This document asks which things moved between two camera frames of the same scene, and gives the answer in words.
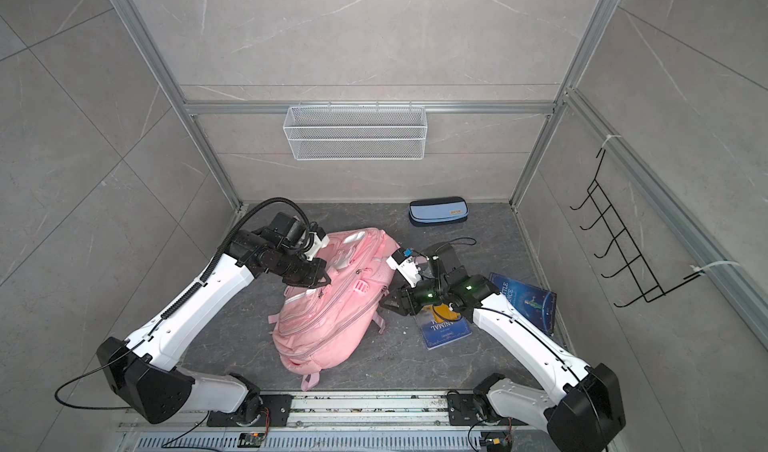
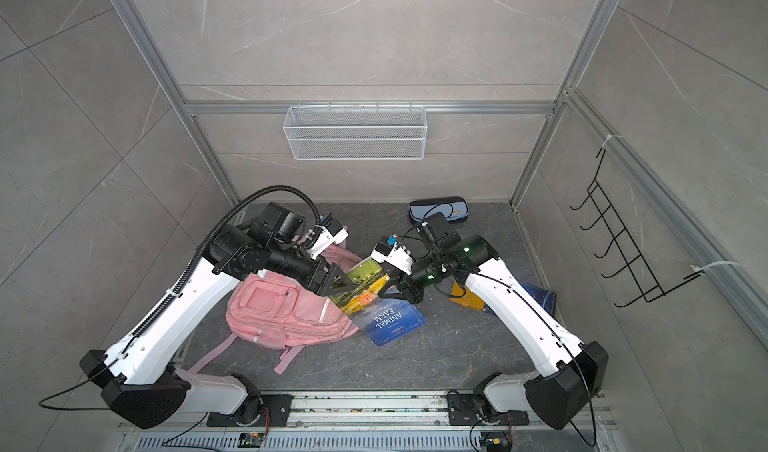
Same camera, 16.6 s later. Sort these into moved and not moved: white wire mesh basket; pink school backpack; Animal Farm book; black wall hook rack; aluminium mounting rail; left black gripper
Moved: Animal Farm book; pink school backpack
Not moved: white wire mesh basket; black wall hook rack; aluminium mounting rail; left black gripper
